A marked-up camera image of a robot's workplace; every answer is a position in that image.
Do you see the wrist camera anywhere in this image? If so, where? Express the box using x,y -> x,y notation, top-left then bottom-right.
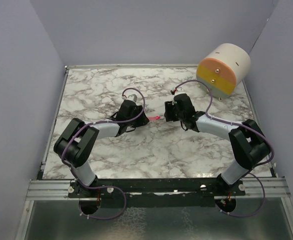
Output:
170,87 -> 185,96
126,94 -> 138,103

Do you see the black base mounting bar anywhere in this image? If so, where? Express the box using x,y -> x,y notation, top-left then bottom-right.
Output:
68,178 -> 246,208

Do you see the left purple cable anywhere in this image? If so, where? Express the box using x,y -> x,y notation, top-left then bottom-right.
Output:
61,87 -> 147,221

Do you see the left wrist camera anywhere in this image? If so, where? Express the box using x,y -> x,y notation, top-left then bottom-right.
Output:
126,94 -> 138,103

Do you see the aluminium table frame rail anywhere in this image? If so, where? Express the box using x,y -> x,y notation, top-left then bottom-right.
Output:
13,65 -> 70,240

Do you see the cylindrical pastel drawer box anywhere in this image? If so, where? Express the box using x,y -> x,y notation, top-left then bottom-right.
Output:
196,43 -> 251,99

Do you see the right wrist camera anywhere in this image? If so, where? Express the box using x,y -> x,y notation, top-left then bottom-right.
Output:
170,87 -> 185,96

